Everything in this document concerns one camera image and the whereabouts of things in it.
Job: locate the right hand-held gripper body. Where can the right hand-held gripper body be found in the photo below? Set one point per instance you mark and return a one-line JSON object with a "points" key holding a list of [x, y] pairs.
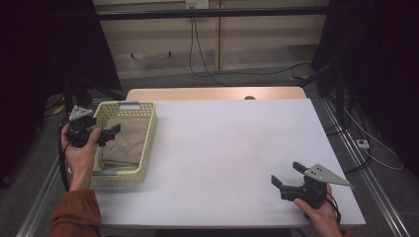
{"points": [[318, 176]]}

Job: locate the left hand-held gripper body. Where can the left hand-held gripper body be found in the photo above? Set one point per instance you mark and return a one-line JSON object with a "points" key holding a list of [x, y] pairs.
{"points": [[80, 128]]}

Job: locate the beige cloth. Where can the beige cloth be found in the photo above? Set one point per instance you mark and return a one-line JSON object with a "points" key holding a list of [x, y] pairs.
{"points": [[126, 144]]}

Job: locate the pale yellow plastic basket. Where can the pale yellow plastic basket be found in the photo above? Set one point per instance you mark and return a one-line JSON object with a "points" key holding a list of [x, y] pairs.
{"points": [[145, 131]]}

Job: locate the person's left hand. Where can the person's left hand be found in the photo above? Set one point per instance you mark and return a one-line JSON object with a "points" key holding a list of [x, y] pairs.
{"points": [[80, 158]]}

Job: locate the person's right hand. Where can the person's right hand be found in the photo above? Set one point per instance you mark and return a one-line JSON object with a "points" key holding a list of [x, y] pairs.
{"points": [[321, 217]]}

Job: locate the black stand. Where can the black stand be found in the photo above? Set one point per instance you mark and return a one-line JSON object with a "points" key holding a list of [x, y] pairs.
{"points": [[68, 95]]}

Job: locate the white table board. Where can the white table board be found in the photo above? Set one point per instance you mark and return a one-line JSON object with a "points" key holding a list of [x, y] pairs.
{"points": [[230, 164]]}

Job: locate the white power adapter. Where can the white power adapter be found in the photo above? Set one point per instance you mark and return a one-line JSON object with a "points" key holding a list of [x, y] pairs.
{"points": [[362, 143]]}

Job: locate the black curtain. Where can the black curtain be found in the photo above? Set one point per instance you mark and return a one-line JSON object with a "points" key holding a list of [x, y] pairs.
{"points": [[382, 65], [39, 65]]}

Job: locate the light wooden table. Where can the light wooden table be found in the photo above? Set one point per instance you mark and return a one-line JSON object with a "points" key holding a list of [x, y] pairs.
{"points": [[197, 94]]}

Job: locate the black horizontal bar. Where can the black horizontal bar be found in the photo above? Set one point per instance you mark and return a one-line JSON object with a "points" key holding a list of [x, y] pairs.
{"points": [[214, 13]]}

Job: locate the white wall power outlet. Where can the white wall power outlet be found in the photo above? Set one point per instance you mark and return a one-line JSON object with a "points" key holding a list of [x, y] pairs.
{"points": [[197, 4]]}

